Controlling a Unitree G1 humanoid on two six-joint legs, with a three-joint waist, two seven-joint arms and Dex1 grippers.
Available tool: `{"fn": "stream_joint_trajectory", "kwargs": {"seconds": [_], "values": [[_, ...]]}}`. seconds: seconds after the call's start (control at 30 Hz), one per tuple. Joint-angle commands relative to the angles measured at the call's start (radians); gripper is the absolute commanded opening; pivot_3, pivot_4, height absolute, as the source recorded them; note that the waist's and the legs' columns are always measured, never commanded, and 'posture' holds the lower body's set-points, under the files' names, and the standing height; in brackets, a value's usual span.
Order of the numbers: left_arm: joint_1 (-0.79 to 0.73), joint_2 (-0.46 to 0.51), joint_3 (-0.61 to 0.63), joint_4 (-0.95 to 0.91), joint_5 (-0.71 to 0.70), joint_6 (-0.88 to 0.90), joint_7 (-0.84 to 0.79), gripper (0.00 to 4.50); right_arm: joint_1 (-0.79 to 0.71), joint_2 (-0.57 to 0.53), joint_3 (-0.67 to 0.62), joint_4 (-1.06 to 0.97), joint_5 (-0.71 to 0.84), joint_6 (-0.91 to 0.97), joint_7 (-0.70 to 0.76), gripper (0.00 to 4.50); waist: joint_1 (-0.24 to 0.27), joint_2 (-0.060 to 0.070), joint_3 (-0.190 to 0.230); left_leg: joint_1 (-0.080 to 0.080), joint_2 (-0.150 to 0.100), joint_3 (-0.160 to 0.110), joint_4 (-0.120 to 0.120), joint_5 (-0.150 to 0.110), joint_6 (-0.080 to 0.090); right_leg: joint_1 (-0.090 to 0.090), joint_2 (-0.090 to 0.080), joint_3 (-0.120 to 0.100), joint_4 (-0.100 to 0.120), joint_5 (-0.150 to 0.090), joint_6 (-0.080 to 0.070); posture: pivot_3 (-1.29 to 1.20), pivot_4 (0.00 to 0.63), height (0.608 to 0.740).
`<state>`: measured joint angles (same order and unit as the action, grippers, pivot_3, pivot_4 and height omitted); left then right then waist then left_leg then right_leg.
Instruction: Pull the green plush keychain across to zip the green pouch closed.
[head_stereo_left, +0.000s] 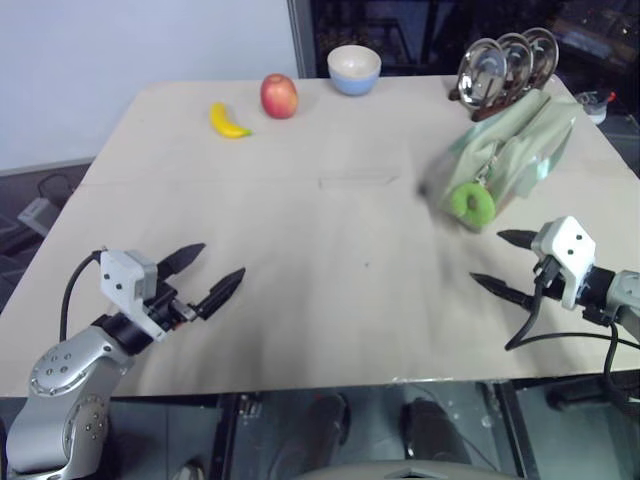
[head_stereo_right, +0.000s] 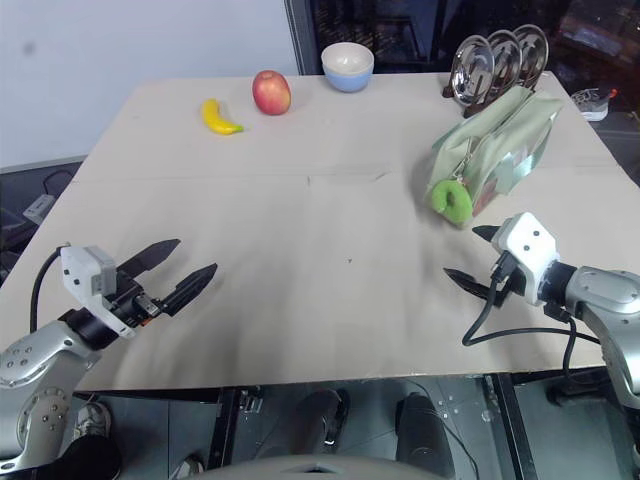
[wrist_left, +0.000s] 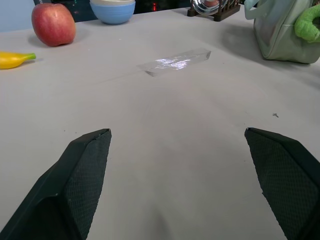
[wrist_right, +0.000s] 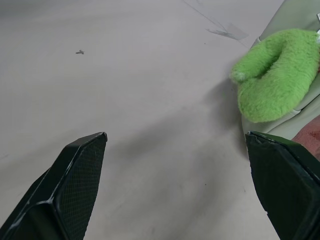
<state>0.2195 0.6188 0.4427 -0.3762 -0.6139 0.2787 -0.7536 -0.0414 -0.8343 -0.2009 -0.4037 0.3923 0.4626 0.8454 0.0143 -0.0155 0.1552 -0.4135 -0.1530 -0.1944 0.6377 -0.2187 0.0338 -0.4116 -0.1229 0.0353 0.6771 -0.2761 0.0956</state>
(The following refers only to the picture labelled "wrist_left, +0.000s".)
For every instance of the yellow banana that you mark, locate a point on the yellow banana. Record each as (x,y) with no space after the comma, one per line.
(11,59)

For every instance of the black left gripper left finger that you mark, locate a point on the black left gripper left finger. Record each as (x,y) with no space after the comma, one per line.
(75,185)

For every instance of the clear tape strip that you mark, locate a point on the clear tape strip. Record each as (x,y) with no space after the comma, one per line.
(175,63)

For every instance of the light green bag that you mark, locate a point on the light green bag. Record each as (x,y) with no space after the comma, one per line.
(277,32)

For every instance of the green plush toy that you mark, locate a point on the green plush toy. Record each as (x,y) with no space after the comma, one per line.
(307,26)

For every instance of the blue bowl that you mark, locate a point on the blue bowl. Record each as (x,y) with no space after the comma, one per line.
(113,12)

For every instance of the dark wooden rack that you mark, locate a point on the dark wooden rack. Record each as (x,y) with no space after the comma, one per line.
(226,13)

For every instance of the shiny metal plate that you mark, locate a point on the shiny metal plate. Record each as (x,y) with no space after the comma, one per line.
(205,6)

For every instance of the red apple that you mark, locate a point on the red apple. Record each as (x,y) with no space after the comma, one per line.
(53,24)

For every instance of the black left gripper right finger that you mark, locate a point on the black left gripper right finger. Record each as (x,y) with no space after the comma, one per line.
(282,175)

